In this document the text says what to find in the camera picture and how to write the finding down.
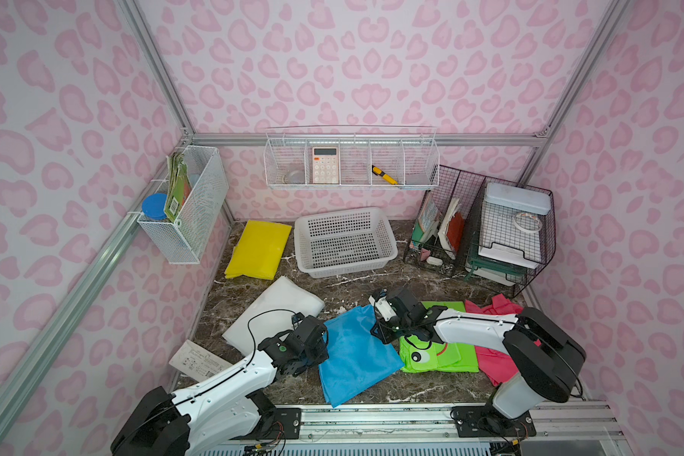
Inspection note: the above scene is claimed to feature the green frog raincoat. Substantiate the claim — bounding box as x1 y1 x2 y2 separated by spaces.
398 300 480 374

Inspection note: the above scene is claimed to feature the white raincoat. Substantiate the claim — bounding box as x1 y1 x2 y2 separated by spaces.
222 277 324 356

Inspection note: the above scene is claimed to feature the blue raincoat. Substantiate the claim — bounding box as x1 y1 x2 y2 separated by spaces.
319 305 404 408

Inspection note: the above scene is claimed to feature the pink raincoat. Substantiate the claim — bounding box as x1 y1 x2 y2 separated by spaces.
462 293 543 388

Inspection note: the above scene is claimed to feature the yellow raincoat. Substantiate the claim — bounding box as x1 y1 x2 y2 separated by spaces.
224 220 292 280

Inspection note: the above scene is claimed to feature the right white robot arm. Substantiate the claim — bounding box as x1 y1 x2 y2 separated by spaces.
369 287 586 420

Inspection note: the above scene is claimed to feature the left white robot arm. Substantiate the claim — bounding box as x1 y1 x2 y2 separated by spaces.
110 313 329 455

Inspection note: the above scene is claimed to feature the white plastic basket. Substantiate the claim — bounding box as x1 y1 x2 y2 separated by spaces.
294 207 398 279

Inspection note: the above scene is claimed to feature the white eraser block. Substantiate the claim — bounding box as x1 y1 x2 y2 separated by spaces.
426 256 444 266

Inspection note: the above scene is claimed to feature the green zip pouch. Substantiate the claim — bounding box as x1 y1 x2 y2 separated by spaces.
465 251 528 286

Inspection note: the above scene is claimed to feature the green folder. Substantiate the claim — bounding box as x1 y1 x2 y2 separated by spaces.
410 194 441 248

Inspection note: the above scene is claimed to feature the red book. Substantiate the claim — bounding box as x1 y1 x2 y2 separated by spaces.
438 198 466 260

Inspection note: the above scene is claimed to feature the white flat box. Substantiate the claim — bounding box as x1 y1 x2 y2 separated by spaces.
478 201 545 270

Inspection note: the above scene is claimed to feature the white tape roll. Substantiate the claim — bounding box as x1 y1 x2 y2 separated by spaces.
512 212 543 234

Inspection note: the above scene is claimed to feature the yellow utility knife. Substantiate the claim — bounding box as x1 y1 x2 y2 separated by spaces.
372 165 398 185

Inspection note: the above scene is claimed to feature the light blue lidded box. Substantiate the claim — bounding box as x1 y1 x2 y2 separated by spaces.
484 182 552 216

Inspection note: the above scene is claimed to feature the clear tape roll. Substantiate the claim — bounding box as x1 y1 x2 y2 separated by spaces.
282 166 307 185

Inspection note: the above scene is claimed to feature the pink calculator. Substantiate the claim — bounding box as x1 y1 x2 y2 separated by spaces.
312 146 340 184

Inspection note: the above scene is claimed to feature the green card pack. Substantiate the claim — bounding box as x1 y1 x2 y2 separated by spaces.
165 152 192 222

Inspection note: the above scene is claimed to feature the blue round lid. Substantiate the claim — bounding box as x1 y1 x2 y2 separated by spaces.
142 193 167 222

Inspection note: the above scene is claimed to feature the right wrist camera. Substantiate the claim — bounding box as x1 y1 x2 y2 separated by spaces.
369 294 397 322

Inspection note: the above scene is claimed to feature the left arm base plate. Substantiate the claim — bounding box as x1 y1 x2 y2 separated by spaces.
243 407 302 440

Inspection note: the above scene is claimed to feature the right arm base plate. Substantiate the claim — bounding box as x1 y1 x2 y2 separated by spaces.
450 406 537 440

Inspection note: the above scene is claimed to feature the black wire desk organizer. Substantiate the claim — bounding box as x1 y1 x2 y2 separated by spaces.
404 165 557 298

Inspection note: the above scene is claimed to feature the aluminium rail front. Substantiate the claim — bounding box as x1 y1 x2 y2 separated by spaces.
130 398 634 456

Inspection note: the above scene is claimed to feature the white mesh wall basket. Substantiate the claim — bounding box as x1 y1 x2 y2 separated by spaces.
138 146 229 265

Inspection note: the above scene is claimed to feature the white wire wall shelf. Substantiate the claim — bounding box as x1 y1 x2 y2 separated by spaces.
263 125 440 191

